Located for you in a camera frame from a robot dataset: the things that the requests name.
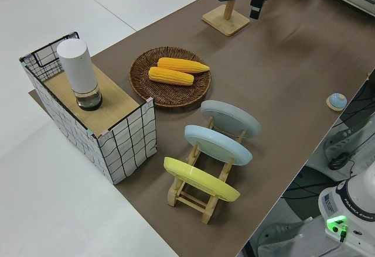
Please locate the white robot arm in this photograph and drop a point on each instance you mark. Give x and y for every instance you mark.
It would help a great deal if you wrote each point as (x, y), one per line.
(351, 198)

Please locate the wooden mug tree stand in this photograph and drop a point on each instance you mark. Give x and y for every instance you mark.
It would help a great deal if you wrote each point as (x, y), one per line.
(227, 20)

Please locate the brown table mat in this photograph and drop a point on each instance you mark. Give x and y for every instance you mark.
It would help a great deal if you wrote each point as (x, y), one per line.
(263, 72)

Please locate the yellow corn cob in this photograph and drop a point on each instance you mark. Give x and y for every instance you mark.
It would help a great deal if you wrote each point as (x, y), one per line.
(183, 65)
(171, 76)

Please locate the grey plate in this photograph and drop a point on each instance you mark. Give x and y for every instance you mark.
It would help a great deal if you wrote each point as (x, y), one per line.
(231, 118)

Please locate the blue call bell wooden base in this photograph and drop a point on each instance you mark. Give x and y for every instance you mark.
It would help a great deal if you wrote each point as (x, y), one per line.
(337, 101)

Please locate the round wicker basket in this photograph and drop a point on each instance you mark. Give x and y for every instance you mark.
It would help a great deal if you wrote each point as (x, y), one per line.
(164, 96)

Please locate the light blue plate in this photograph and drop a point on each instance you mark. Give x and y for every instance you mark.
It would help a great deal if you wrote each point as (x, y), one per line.
(218, 145)

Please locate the yellow plate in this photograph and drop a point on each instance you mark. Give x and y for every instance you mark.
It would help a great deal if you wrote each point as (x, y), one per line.
(199, 179)

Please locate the white cylindrical bottle clear base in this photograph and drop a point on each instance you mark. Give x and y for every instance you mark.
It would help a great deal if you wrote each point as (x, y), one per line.
(77, 69)

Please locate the wooden plate rack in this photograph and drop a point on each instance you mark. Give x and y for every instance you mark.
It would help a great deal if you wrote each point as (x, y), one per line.
(190, 202)

